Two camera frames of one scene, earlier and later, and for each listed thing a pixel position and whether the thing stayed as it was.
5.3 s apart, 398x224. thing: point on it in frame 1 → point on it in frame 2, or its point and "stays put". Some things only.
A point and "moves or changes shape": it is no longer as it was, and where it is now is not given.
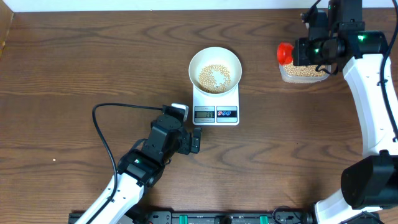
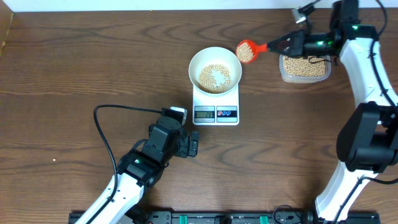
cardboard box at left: x=6 y=15 stays put
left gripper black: x=185 y=147 stays put
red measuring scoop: x=285 y=53 moves or changes shape
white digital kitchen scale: x=222 y=109 stays put
